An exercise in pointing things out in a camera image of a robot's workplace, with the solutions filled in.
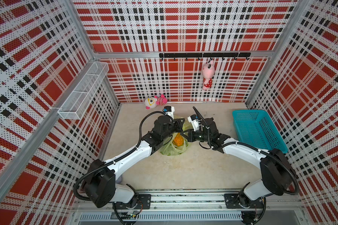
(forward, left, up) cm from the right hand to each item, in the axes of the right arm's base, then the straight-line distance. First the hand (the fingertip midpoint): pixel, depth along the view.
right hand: (182, 133), depth 81 cm
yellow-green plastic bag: (-6, +7, -9) cm, 13 cm away
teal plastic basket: (+16, -57, -19) cm, 62 cm away
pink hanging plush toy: (+39, -18, +16) cm, 45 cm away
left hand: (+5, -2, +7) cm, 9 cm away
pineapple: (+1, +2, -9) cm, 9 cm away
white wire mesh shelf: (+20, +70, +4) cm, 73 cm away
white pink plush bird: (+37, +24, -11) cm, 45 cm away
